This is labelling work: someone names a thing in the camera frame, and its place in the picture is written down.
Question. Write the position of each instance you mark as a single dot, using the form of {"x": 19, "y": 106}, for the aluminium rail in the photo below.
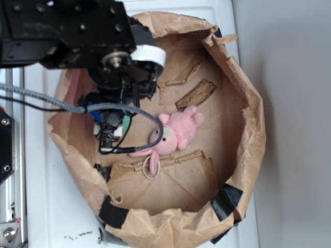
{"x": 13, "y": 199}

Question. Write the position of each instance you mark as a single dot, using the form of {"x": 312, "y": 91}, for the brown wood bark piece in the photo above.
{"x": 197, "y": 95}

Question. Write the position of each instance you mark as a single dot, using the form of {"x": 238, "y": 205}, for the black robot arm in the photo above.
{"x": 63, "y": 34}

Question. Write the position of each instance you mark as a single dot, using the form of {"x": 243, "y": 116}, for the brown paper bag tray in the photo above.
{"x": 201, "y": 192}

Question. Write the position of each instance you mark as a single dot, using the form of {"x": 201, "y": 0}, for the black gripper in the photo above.
{"x": 134, "y": 74}

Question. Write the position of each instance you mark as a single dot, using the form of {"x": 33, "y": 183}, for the pink plush bunny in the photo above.
{"x": 179, "y": 130}

